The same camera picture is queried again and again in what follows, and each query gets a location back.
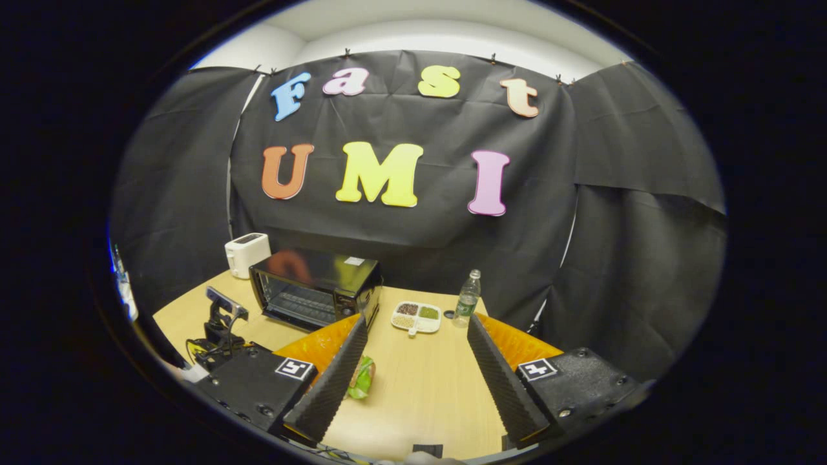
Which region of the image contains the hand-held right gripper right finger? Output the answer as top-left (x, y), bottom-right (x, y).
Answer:
top-left (466, 313), bottom-right (649, 451)

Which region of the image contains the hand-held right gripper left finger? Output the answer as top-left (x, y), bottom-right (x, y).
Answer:
top-left (194, 314), bottom-right (369, 448)

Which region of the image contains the black electric oven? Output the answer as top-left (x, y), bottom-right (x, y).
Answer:
top-left (249, 248), bottom-right (383, 331)

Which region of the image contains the white toaster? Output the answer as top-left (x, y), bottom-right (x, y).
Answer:
top-left (224, 232), bottom-right (272, 280)

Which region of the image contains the clear plastic water bottle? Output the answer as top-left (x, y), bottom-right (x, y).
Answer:
top-left (454, 269), bottom-right (482, 328)

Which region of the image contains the white divided plate with beans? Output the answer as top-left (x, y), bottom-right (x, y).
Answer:
top-left (390, 301), bottom-right (443, 338)

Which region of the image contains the black backdrop cloth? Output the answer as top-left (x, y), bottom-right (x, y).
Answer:
top-left (110, 50), bottom-right (728, 382)

